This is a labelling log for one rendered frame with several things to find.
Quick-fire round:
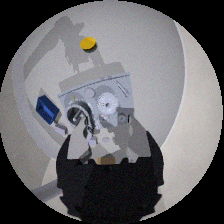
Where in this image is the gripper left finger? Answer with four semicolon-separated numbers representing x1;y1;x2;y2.
56;116;92;189

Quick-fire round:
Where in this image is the yellow short cylinder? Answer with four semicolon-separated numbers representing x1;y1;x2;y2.
80;37;96;51

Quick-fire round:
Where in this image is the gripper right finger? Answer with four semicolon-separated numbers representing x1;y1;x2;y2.
126;114;164;187

